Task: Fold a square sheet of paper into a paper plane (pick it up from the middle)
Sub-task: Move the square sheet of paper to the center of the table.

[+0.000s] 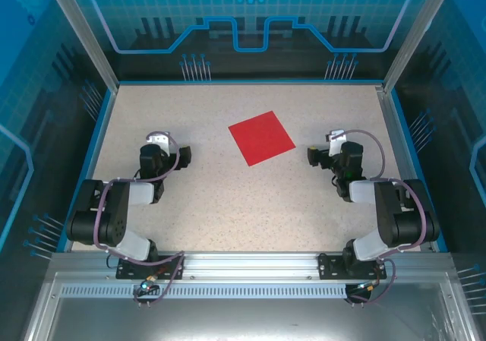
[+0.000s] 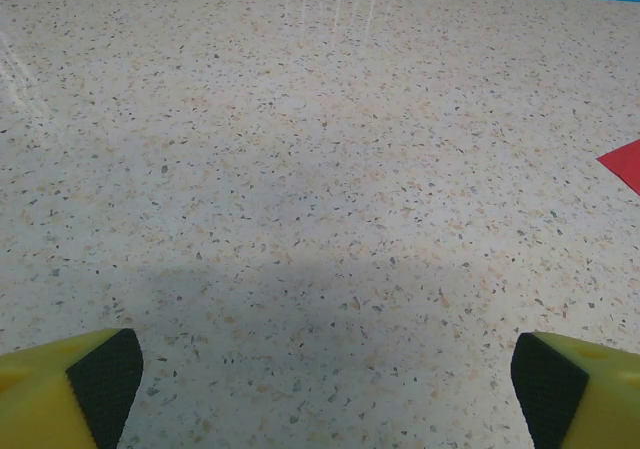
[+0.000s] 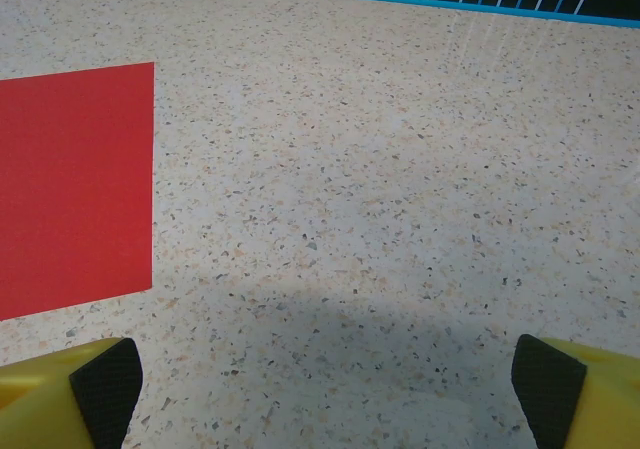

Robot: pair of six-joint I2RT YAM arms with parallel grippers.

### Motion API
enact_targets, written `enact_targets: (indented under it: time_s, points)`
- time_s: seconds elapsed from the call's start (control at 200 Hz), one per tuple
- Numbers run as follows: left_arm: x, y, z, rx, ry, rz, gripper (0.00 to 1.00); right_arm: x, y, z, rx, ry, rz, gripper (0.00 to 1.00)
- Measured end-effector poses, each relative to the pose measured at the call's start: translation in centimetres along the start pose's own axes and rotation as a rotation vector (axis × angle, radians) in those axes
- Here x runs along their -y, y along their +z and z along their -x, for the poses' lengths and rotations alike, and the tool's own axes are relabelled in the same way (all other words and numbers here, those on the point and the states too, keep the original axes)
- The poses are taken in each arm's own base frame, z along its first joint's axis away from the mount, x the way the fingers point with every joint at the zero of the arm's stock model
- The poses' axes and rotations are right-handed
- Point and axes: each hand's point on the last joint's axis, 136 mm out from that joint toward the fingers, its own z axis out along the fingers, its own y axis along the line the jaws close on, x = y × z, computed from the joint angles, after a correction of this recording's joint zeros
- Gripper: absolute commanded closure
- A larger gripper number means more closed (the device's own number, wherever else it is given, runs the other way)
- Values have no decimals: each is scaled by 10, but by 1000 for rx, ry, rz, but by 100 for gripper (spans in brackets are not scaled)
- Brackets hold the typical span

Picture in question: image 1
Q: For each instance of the red square cloth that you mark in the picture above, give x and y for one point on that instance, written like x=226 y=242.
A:
x=262 y=137

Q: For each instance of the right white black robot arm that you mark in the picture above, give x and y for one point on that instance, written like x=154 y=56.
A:
x=391 y=212

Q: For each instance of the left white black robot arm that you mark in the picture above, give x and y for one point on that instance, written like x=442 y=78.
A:
x=114 y=212

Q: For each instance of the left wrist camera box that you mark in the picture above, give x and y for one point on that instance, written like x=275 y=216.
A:
x=157 y=140

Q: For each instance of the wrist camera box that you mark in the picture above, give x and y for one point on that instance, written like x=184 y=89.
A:
x=157 y=140
x=336 y=140

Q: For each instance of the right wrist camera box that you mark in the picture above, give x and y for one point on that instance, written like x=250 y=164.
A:
x=336 y=140

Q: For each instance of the aluminium side rail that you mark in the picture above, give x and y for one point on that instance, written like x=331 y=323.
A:
x=396 y=136

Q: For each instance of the blue side frame strip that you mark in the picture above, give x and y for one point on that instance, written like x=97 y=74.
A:
x=88 y=166

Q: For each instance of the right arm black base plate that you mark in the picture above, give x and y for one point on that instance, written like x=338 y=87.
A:
x=330 y=267

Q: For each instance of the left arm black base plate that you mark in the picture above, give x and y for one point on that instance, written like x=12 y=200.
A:
x=125 y=270

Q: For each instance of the aluminium mounting rail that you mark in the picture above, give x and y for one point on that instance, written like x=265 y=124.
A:
x=247 y=265

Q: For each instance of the aluminium frame post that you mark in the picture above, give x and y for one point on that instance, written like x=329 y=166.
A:
x=83 y=33
x=415 y=33

